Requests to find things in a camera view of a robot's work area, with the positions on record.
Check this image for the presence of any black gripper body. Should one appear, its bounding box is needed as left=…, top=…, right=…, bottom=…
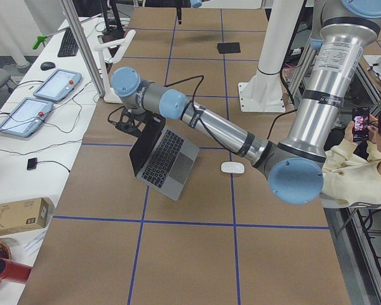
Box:
left=134, top=114, right=161, bottom=133

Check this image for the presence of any grey laptop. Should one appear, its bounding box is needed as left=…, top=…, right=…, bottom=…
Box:
left=130, top=117, right=199, bottom=201

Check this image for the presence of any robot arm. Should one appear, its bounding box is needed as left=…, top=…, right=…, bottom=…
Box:
left=111, top=1, right=381, bottom=208
left=142, top=0, right=208, bottom=25

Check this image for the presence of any white desk lamp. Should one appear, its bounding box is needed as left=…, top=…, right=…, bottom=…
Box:
left=94, top=29, right=136, bottom=104

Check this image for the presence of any black mouse pad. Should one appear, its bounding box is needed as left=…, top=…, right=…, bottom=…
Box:
left=217, top=42, right=241, bottom=54

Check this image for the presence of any black computer mouse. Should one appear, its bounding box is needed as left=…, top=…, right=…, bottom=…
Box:
left=40, top=61, right=56, bottom=71

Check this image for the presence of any far teach pendant tablet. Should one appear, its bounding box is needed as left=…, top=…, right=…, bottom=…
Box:
left=33, top=69, right=82, bottom=102

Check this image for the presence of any teach pendant tablet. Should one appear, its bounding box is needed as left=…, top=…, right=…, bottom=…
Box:
left=33, top=69, right=82, bottom=102
left=0, top=98, right=53, bottom=138

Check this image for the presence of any black keyboard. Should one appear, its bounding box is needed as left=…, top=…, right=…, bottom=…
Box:
left=57, top=28, right=79, bottom=57

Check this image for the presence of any near teach pendant tablet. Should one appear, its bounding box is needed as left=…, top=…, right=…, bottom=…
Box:
left=0, top=98, right=53, bottom=138

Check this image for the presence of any small black device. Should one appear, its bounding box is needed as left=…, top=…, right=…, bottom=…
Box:
left=27, top=158, right=38, bottom=170

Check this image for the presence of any cardboard box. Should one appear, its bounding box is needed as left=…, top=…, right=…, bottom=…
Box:
left=0, top=198, right=53, bottom=236

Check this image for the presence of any person in cream sweater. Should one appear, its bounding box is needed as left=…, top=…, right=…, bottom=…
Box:
left=321, top=112, right=381, bottom=209

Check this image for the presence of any smartphone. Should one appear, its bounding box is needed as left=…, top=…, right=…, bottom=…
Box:
left=352, top=106, right=370, bottom=142

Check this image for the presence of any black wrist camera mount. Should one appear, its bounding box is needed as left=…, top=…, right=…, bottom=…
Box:
left=114, top=107, right=141, bottom=138

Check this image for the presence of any aluminium frame post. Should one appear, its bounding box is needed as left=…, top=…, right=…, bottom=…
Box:
left=60, top=0, right=105, bottom=97

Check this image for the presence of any white wireless mouse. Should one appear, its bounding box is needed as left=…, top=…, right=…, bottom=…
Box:
left=220, top=161, right=245, bottom=174

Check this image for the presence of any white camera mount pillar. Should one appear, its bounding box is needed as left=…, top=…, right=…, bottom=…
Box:
left=238, top=0, right=305, bottom=112

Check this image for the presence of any green handled tool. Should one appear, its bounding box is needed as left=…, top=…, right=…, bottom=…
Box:
left=32, top=35, right=48, bottom=50

